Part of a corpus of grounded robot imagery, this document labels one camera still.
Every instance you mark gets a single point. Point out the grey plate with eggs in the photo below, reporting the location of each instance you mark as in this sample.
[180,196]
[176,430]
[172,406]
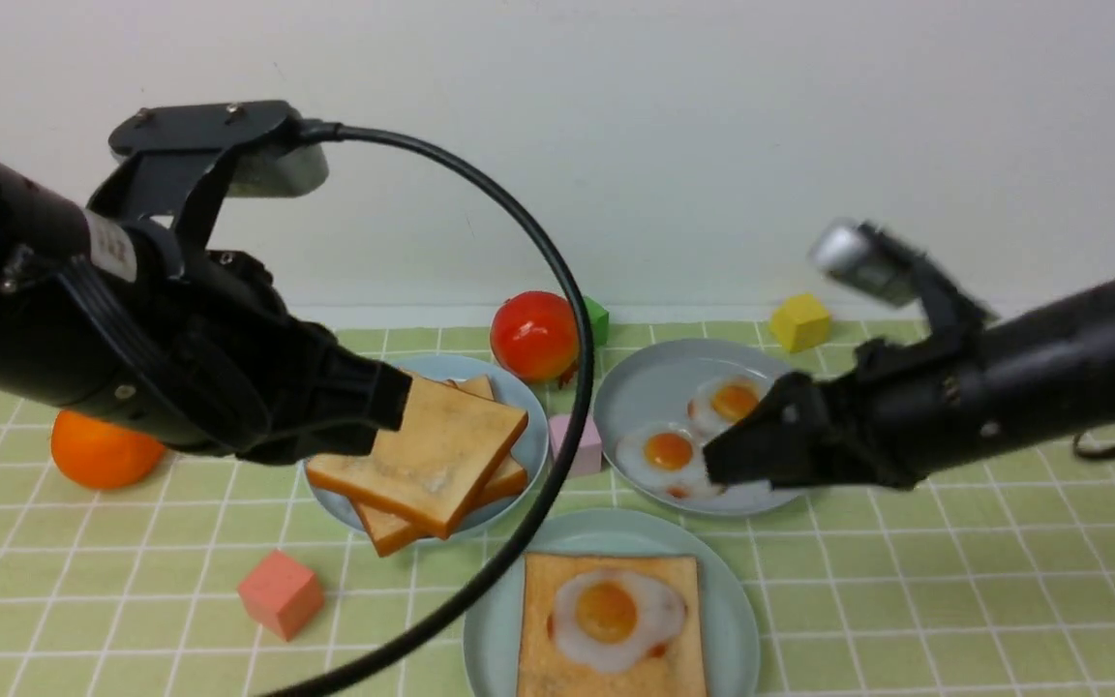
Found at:
[662,392]

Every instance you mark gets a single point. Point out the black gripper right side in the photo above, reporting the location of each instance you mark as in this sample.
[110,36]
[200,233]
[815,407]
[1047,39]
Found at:
[894,420]

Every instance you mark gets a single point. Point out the fried egg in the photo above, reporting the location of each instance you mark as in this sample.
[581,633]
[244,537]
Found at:
[611,619]
[665,459]
[721,402]

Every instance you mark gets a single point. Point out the wrist camera right side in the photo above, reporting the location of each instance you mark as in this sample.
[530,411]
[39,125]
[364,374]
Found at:
[869,259]

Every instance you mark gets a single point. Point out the wrist camera left side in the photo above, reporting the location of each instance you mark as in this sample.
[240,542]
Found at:
[183,162]

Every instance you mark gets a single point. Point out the green checked tablecloth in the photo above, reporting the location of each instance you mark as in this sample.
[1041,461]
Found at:
[991,581]

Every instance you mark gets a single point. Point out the red tomato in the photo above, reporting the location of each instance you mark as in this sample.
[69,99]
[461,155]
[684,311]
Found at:
[534,337]

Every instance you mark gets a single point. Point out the toast slice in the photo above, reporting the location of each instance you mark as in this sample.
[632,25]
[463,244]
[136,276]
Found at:
[543,672]
[429,471]
[390,533]

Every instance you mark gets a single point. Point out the orange mandarin fruit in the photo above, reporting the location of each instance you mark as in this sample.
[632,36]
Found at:
[100,455]

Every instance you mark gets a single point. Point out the blue plate with toast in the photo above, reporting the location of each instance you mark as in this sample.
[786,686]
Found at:
[530,450]

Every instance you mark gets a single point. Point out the green cube block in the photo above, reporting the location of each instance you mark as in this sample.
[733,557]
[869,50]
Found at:
[599,317]

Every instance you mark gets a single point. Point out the light teal front plate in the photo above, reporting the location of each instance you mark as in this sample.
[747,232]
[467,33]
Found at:
[492,634]

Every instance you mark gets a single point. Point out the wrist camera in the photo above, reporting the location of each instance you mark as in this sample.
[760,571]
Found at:
[183,162]
[869,259]

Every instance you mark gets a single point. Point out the pink cube block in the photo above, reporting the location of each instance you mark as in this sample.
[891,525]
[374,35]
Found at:
[589,453]

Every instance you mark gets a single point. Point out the salmon red cube block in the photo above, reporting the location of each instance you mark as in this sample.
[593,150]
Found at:
[282,595]

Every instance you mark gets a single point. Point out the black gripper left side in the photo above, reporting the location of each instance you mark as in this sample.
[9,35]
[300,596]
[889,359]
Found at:
[271,394]

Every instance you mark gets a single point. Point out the yellow cube block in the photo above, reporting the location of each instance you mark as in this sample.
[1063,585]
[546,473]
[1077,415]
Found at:
[800,323]

